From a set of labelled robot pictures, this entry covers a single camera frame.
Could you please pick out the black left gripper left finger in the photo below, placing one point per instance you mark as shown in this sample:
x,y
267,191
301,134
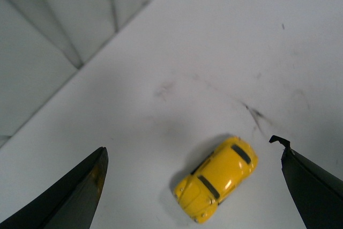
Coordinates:
x,y
71,202

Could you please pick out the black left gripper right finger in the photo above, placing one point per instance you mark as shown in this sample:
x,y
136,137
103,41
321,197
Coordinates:
x,y
317,194

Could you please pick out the yellow beetle toy car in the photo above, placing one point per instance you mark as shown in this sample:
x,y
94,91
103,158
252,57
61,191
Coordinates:
x,y
201,192

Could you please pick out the grey pleated curtain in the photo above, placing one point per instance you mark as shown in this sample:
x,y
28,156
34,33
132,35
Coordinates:
x,y
44,43

